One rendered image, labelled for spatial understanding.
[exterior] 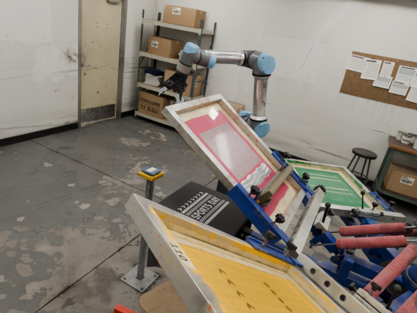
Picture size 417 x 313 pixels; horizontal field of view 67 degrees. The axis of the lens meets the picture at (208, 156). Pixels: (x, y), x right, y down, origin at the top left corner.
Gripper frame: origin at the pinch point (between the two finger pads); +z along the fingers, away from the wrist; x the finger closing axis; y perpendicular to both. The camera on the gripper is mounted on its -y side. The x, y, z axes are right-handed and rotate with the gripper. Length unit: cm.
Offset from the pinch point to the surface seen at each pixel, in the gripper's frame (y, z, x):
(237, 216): 4, 36, -68
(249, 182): -11, 5, -64
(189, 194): 6, 46, -35
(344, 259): -7, 10, -121
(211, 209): 0, 40, -53
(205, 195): 11, 43, -43
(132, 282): 4, 146, -28
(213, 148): -15.1, -1.4, -41.2
